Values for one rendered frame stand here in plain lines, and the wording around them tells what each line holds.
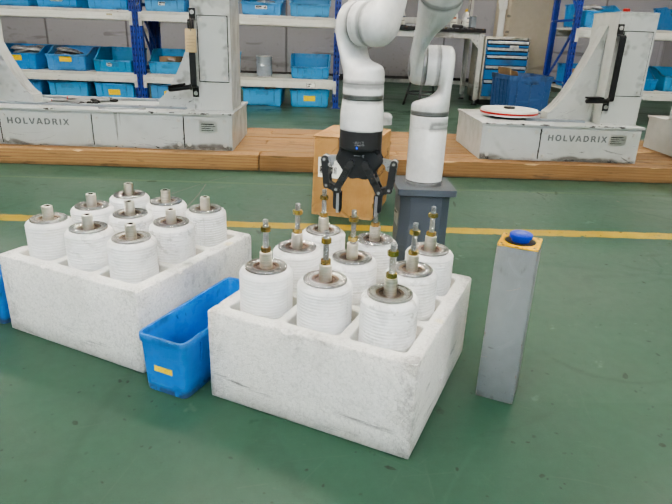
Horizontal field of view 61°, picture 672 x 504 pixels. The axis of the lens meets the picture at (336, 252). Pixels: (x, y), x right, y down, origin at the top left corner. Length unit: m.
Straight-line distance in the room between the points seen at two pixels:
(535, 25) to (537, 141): 4.37
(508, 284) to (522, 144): 2.06
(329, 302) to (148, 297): 0.39
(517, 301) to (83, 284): 0.83
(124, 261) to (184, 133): 1.86
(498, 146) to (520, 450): 2.16
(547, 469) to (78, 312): 0.93
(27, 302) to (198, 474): 0.62
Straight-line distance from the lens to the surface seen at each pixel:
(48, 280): 1.31
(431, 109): 1.40
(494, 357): 1.12
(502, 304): 1.07
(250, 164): 2.87
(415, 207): 1.42
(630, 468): 1.10
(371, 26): 0.95
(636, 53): 3.29
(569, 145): 3.16
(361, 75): 0.97
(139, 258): 1.17
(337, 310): 0.95
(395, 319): 0.90
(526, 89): 5.48
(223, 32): 2.96
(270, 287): 0.99
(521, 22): 7.33
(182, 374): 1.10
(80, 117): 3.13
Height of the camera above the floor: 0.64
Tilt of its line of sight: 21 degrees down
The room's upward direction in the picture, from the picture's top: 2 degrees clockwise
